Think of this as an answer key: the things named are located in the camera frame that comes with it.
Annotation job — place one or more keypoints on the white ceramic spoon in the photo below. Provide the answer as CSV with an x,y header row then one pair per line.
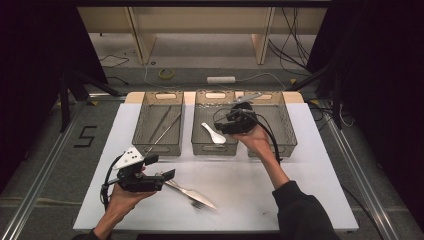
x,y
217,138

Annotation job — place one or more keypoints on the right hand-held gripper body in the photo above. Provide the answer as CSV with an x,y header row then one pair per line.
x,y
245,121

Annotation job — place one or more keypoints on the person's left hand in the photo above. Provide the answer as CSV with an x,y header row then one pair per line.
x,y
121,201

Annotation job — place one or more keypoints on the light wooden shelf unit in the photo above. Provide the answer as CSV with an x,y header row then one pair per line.
x,y
200,20

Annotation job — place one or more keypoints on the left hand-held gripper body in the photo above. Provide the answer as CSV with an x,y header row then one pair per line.
x,y
130,158

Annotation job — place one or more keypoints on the person's right hand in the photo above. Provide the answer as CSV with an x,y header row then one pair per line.
x,y
258,141

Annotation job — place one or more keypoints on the black curtain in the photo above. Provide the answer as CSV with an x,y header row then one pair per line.
x,y
30,66
383,83

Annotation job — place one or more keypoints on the aluminium floor rail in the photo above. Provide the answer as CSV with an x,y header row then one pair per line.
x,y
43,173
360,180

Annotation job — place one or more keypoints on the white power strip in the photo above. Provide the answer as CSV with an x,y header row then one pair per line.
x,y
220,80

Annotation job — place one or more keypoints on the black metal stand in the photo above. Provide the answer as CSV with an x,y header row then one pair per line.
x,y
65,100
336,100

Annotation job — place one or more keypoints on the white table mat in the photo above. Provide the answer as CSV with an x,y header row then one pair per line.
x,y
233,186

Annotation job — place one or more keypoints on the metal chopstick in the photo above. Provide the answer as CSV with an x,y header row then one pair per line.
x,y
165,132
160,124

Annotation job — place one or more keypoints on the grey transparent plastic bin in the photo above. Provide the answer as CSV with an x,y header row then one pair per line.
x,y
285,126
148,100
206,110

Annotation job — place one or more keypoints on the yellow tape roll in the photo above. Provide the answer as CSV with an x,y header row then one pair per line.
x,y
166,74

